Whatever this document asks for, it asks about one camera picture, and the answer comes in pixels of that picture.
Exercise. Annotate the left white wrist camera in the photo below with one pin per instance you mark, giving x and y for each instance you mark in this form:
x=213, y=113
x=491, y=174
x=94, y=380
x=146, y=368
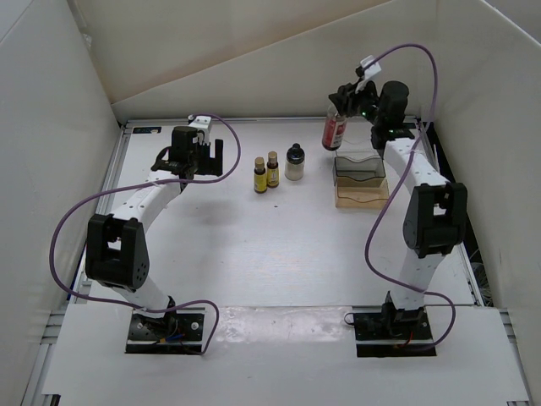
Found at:
x=202, y=123

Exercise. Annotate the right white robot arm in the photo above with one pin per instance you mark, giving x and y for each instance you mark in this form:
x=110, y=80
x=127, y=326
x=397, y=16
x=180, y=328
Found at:
x=435, y=220

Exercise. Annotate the small yellow label bottle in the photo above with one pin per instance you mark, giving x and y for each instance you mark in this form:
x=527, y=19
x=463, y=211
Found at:
x=273, y=176
x=260, y=177

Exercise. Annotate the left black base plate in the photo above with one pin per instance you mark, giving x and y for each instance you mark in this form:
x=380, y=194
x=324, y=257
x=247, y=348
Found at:
x=179, y=333

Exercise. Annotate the white powder jar black lid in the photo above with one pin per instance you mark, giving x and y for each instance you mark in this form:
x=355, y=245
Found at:
x=295, y=159

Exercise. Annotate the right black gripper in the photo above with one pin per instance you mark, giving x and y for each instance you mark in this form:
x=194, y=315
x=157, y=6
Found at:
x=341, y=99

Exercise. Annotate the tiered plastic condiment rack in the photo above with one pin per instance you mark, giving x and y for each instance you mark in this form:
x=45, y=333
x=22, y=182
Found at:
x=359, y=177

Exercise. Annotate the right small yellow label bottle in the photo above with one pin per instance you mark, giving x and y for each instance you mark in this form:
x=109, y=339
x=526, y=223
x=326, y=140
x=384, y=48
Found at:
x=273, y=176

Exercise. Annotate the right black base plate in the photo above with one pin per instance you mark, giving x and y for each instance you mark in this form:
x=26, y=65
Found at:
x=374, y=340

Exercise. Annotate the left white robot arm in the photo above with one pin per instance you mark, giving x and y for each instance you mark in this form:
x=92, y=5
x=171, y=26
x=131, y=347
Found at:
x=116, y=252

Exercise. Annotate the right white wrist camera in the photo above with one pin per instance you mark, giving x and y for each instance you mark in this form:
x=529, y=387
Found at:
x=366, y=71

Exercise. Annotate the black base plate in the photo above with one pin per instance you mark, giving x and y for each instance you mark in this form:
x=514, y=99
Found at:
x=374, y=340
x=179, y=333

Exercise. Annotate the tall red label sauce bottle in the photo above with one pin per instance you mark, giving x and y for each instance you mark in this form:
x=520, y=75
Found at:
x=334, y=130

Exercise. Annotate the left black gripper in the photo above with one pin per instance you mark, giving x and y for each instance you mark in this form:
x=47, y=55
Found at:
x=209, y=168

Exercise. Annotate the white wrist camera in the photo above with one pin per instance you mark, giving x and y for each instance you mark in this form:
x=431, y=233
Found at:
x=366, y=71
x=202, y=123

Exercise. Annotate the left small yellow label bottle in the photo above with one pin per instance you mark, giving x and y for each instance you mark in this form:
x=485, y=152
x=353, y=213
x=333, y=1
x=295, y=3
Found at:
x=260, y=177

